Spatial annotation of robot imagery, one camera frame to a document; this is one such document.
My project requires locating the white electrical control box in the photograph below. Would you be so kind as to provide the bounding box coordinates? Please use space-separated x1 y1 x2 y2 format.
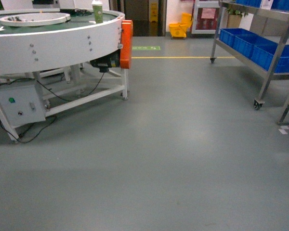
0 82 46 127

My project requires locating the stainless steel shelf cart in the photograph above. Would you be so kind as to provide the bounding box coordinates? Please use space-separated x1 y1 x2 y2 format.
210 0 289 110

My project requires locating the orange motor guard cover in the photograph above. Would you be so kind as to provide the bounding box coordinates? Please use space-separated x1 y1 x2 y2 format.
120 20 133 69

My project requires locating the yellow mop bucket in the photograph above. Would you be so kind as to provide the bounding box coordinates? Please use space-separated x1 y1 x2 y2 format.
169 13 193 39

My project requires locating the yellow wet floor sign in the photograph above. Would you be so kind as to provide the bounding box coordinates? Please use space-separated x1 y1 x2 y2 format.
149 2 158 22

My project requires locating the white round conveyor table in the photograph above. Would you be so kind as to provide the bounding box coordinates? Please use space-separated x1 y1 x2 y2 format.
0 9 129 143

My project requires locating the green paper cup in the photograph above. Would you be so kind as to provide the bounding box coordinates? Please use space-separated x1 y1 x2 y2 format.
92 0 103 24

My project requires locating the blue crate on cart far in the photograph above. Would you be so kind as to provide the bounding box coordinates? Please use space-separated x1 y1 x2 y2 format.
219 28 256 47

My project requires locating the blue crate on cart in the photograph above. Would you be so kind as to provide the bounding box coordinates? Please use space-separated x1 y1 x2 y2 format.
233 35 276 59
219 28 256 47
250 44 289 74

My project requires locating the blue crate on cart middle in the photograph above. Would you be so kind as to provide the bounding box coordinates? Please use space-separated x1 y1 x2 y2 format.
233 35 276 59

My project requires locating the blue crate on cart near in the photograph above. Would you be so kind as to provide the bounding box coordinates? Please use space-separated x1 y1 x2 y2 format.
250 44 289 74

